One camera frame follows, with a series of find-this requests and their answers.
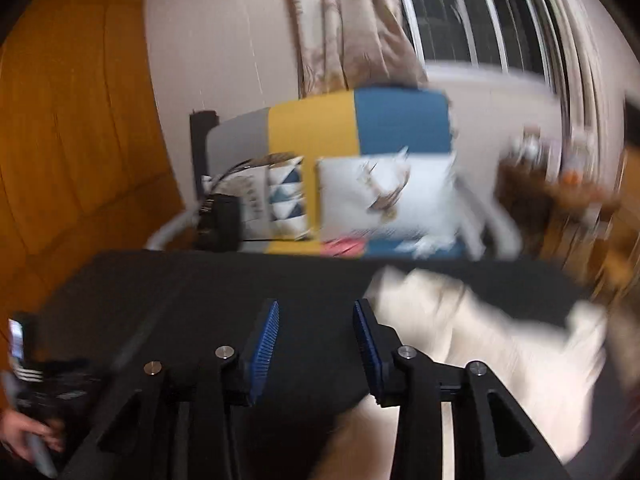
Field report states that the cream knitted sweater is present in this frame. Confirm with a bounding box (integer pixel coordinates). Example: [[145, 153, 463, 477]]
[[311, 266, 608, 479]]

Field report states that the person's left hand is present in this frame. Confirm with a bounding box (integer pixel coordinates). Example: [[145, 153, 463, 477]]
[[1, 408, 64, 463]]

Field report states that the pink cloth on sofa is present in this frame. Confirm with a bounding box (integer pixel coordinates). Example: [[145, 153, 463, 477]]
[[320, 238, 368, 258]]

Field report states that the black handbag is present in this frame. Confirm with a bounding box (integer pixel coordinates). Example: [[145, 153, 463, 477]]
[[194, 193, 243, 252]]

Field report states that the white deer print pillow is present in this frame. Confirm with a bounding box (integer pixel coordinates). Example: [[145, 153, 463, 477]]
[[316, 150, 460, 240]]

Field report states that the triangle pattern pillow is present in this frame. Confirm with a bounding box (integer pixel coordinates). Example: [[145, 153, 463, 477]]
[[212, 152, 311, 242]]

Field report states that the grey yellow blue sofa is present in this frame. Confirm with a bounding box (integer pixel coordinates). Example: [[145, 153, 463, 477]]
[[146, 87, 522, 260]]

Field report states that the wooden wardrobe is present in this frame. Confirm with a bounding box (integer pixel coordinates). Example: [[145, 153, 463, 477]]
[[0, 0, 187, 411]]

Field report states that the wooden side table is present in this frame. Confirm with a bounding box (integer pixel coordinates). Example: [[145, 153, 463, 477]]
[[495, 160, 639, 307]]

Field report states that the beige patterned curtain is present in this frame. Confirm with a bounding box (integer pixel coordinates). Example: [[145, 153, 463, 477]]
[[288, 0, 427, 98]]

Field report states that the window with white frame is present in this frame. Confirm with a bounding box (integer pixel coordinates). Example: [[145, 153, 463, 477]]
[[400, 0, 621, 138]]

